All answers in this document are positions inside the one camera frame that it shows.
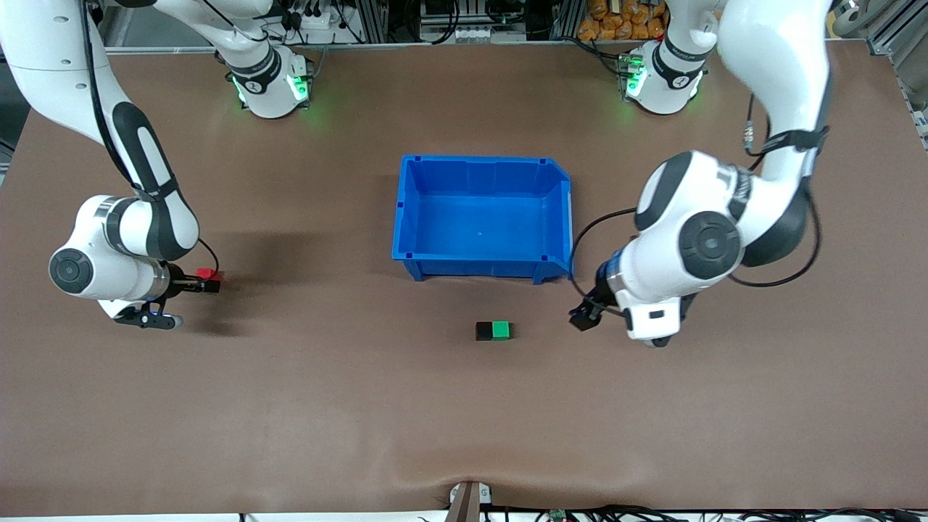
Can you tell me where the blue plastic storage bin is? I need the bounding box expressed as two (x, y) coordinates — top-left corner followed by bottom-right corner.
(391, 154), (576, 285)

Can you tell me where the orange objects pile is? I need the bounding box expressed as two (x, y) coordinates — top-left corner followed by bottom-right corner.
(578, 0), (669, 41)

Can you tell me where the white power strip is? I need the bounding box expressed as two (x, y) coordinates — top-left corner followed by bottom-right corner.
(286, 6), (347, 31)

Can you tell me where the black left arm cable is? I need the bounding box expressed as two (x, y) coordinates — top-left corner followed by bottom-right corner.
(571, 94), (821, 314)

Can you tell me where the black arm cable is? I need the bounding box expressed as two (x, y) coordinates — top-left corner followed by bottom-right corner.
(571, 94), (821, 314)
(82, 0), (220, 275)

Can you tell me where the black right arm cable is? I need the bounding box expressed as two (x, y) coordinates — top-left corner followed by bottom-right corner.
(82, 0), (220, 275)

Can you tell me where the black base cable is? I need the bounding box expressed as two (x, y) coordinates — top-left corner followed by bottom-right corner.
(573, 36), (628, 73)

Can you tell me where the aluminium frame post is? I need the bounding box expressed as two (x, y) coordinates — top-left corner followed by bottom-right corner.
(347, 0), (392, 44)
(550, 0), (582, 41)
(866, 0), (928, 55)

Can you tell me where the aluminium table edge rail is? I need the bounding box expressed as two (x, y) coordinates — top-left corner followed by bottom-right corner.
(105, 38), (874, 55)

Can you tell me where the perforated aluminium side rail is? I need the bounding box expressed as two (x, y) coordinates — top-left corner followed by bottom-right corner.
(898, 72), (928, 153)

